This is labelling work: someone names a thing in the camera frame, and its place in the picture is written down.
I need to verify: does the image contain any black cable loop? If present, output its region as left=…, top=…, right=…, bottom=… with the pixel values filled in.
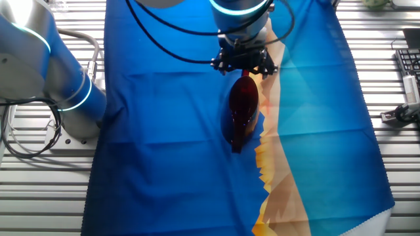
left=0, top=96, right=63, bottom=160

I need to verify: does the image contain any gray robot base cable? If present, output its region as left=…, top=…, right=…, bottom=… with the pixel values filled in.
left=57, top=28, right=101, bottom=83

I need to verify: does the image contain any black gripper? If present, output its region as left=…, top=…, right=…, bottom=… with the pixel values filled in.
left=209, top=35, right=279, bottom=79

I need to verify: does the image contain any green round object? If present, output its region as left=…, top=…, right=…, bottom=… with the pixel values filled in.
left=362, top=0, right=391, bottom=10

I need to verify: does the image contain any gray flat device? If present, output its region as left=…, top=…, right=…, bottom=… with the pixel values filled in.
left=390, top=0, right=420, bottom=10

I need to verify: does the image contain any black keyboard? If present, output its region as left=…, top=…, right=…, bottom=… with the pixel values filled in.
left=394, top=48, right=420, bottom=81

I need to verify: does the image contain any black box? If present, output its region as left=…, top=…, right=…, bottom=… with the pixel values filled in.
left=402, top=28, right=420, bottom=50

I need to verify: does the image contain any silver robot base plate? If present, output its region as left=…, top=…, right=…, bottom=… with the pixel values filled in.
left=9, top=123, right=99, bottom=155

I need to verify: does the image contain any white cable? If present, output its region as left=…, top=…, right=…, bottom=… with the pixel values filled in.
left=5, top=100, right=62, bottom=155

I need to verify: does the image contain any gray wrist cable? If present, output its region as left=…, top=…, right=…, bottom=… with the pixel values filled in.
left=265, top=0, right=296, bottom=47

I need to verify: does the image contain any blue cloth with orange print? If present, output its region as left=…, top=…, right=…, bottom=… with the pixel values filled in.
left=80, top=0, right=396, bottom=236

